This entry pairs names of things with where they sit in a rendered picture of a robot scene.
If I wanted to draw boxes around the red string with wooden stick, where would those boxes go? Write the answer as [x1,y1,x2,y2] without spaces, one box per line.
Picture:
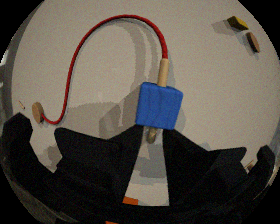
[42,15,169,144]

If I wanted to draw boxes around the tan round wooden button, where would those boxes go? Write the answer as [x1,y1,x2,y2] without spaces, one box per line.
[32,101,44,124]

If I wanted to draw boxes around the blue block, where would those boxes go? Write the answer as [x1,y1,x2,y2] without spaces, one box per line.
[135,81,184,131]

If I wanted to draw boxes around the tan round disc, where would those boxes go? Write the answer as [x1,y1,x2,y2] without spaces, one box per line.
[246,32,260,52]

